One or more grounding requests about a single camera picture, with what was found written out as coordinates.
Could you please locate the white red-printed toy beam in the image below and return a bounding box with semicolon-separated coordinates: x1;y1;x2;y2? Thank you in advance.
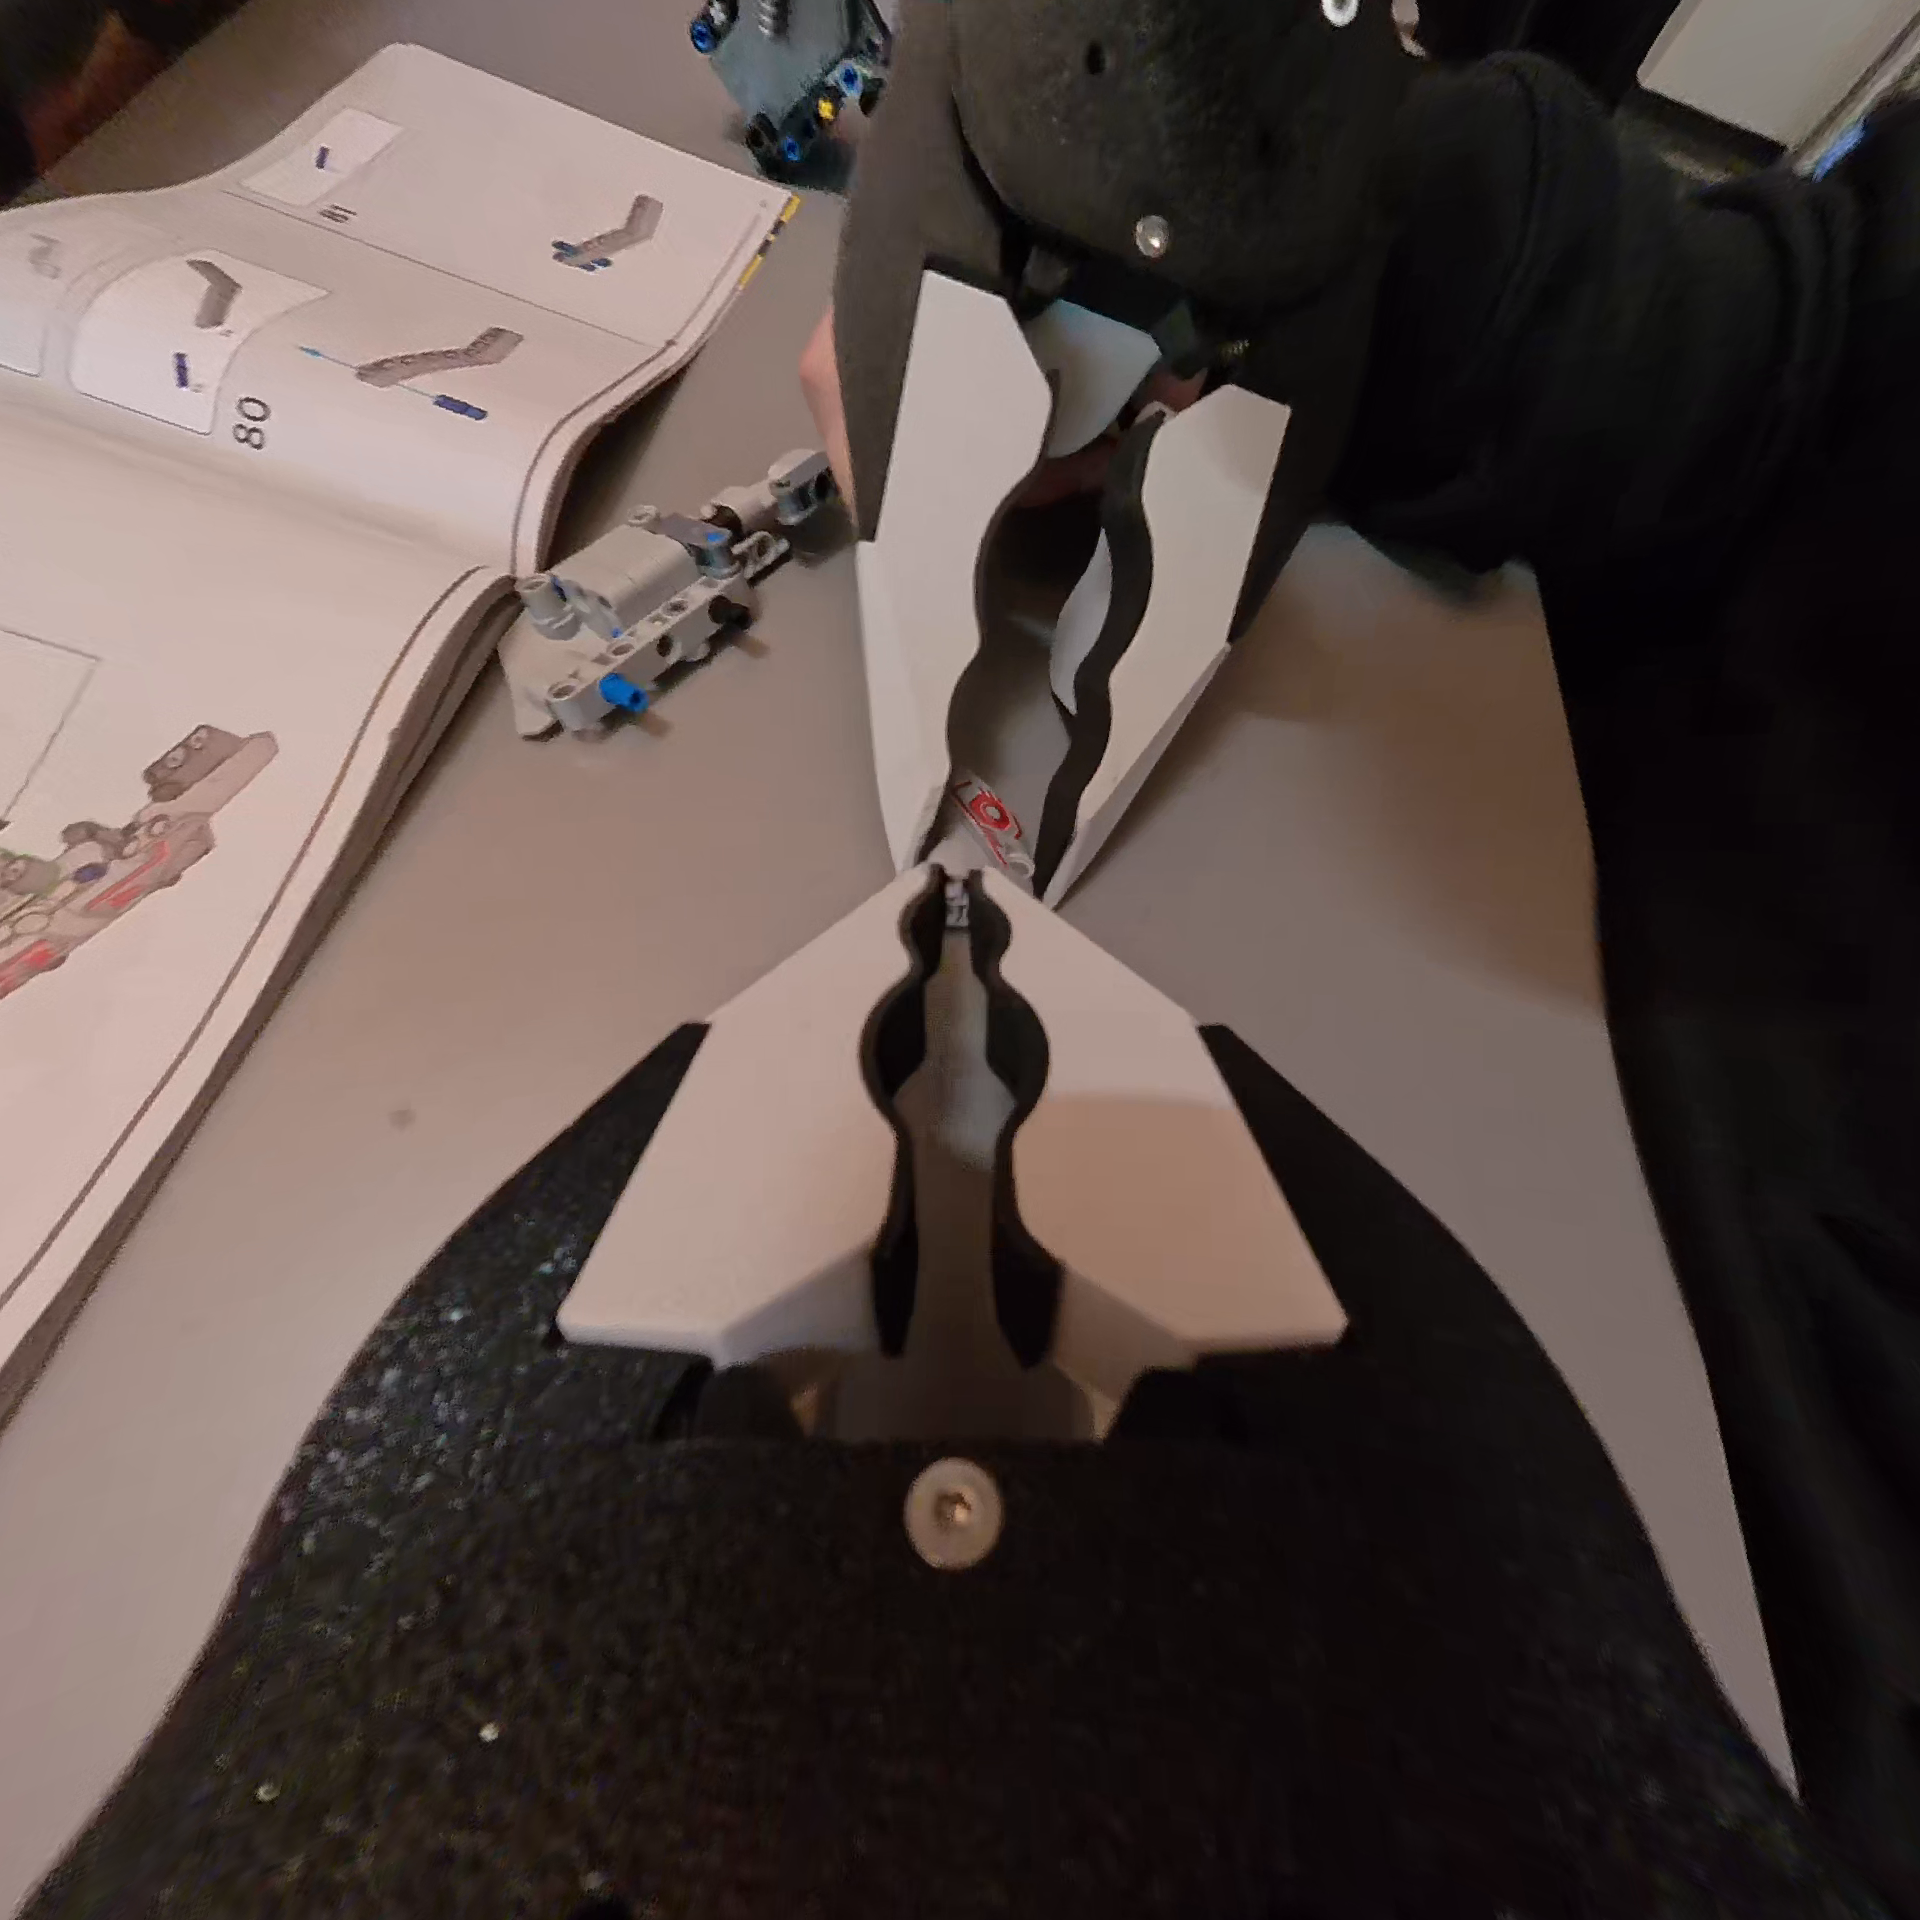
949;769;1039;880

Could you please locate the toy brick instruction booklet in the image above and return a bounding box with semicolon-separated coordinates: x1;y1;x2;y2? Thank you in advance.
0;42;804;1420

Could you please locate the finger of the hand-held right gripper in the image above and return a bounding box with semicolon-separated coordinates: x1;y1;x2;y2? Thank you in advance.
854;269;1057;876
1031;381;1297;913

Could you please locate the person's right forearm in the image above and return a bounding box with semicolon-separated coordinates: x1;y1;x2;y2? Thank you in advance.
1318;52;1920;1920

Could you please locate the grey desk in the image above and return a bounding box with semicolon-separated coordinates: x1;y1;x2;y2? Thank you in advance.
0;0;1802;1795

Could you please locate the dark grey toy brick assembly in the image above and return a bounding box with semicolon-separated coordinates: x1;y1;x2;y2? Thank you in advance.
687;0;892;166

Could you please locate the person's right hand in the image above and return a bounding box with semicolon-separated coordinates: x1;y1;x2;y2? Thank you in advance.
799;307;861;510

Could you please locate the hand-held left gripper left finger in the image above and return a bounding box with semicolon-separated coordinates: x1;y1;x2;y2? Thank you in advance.
555;867;963;1442

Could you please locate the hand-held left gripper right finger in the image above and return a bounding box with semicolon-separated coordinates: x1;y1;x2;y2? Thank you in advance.
959;870;1353;1442

